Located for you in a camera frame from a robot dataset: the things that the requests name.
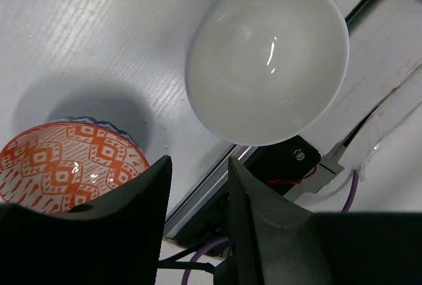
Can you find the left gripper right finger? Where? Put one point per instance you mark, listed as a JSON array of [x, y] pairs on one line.
[[278, 242]]

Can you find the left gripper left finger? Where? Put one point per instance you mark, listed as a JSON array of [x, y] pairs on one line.
[[113, 239]]

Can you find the red patterned bowl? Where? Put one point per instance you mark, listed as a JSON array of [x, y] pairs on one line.
[[59, 165]]

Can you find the white bowl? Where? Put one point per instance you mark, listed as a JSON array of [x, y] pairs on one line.
[[260, 72]]

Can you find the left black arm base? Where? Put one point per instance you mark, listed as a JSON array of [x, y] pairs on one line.
[[289, 168]]

